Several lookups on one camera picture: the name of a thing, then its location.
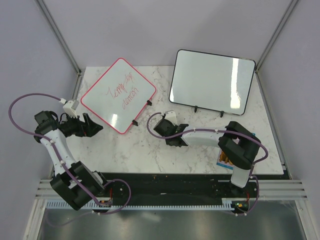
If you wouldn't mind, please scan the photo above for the pink framed whiteboard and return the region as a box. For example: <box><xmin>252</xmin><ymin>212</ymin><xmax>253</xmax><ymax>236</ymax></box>
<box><xmin>80</xmin><ymin>58</ymin><xmax>157</xmax><ymax>134</ymax></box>

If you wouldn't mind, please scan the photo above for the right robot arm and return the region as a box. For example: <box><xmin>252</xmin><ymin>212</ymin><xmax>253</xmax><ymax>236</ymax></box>
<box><xmin>153</xmin><ymin>118</ymin><xmax>261</xmax><ymax>197</ymax></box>

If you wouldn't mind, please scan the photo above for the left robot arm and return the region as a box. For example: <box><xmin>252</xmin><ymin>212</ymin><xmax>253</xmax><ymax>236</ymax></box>
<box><xmin>34</xmin><ymin>111</ymin><xmax>110</xmax><ymax>211</ymax></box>

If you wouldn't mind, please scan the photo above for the black whiteboard clip near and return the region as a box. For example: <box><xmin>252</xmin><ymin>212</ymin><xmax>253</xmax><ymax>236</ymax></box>
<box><xmin>132</xmin><ymin>120</ymin><xmax>139</xmax><ymax>126</ymax></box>

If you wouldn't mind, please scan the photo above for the black framed whiteboard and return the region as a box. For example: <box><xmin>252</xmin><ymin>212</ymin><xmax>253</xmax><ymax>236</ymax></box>
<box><xmin>168</xmin><ymin>49</ymin><xmax>256</xmax><ymax>116</ymax></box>

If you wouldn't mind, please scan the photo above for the dog picture book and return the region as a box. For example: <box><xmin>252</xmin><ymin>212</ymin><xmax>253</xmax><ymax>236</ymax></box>
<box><xmin>218</xmin><ymin>134</ymin><xmax>259</xmax><ymax>170</ymax></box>

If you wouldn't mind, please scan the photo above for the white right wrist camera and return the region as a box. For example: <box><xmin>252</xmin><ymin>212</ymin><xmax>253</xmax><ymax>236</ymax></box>
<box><xmin>163</xmin><ymin>110</ymin><xmax>178</xmax><ymax>125</ymax></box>

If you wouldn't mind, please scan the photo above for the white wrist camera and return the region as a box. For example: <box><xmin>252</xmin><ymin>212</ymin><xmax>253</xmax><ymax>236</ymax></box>
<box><xmin>163</xmin><ymin>110</ymin><xmax>178</xmax><ymax>125</ymax></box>
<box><xmin>62</xmin><ymin>100</ymin><xmax>79</xmax><ymax>119</ymax></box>

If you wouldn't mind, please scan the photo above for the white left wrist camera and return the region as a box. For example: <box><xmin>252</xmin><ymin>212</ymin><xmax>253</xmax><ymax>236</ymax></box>
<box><xmin>62</xmin><ymin>100</ymin><xmax>79</xmax><ymax>119</ymax></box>

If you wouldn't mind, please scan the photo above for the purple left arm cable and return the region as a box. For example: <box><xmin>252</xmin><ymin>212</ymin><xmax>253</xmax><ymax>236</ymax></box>
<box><xmin>8</xmin><ymin>93</ymin><xmax>132</xmax><ymax>228</ymax></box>

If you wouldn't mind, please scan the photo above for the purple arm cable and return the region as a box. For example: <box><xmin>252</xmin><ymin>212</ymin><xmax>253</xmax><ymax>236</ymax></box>
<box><xmin>146</xmin><ymin>112</ymin><xmax>269</xmax><ymax>217</ymax></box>
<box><xmin>8</xmin><ymin>93</ymin><xmax>132</xmax><ymax>228</ymax></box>

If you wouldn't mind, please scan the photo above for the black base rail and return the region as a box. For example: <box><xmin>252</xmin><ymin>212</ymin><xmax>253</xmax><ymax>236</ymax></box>
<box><xmin>79</xmin><ymin>171</ymin><xmax>260</xmax><ymax>201</ymax></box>

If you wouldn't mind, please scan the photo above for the white slotted cable duct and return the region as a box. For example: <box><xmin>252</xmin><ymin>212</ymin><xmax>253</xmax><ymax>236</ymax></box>
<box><xmin>45</xmin><ymin>199</ymin><xmax>245</xmax><ymax>211</ymax></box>

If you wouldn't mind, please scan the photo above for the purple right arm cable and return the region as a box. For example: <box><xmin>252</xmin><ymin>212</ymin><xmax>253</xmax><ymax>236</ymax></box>
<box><xmin>146</xmin><ymin>112</ymin><xmax>269</xmax><ymax>217</ymax></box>

